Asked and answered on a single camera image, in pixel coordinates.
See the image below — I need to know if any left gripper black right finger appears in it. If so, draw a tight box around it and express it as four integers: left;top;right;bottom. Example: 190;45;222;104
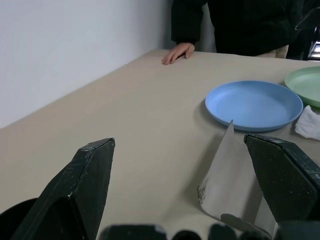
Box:
243;133;320;224

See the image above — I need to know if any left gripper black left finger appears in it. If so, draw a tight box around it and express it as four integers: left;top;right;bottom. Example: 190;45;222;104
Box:
11;137;116;240

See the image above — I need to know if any white tissue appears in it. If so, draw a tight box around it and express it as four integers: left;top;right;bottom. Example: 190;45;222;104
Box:
294;104;320;141

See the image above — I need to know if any light green plastic plate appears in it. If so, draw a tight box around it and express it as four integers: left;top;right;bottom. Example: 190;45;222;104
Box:
284;66;320;109

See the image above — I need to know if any person's right hand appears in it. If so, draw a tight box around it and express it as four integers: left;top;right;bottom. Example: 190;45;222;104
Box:
161;42;196;66

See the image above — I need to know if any grey felt eraser block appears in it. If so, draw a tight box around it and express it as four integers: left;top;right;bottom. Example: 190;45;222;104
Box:
196;119;280;238

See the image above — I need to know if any blue plastic plate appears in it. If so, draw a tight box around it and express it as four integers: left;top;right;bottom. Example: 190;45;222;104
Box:
204;80;305;133

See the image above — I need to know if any dark equipment behind person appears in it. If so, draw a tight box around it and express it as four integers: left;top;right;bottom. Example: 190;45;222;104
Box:
294;4;320;61

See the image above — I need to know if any person in black jacket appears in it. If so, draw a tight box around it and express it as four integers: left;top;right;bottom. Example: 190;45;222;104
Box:
170;0;320;61

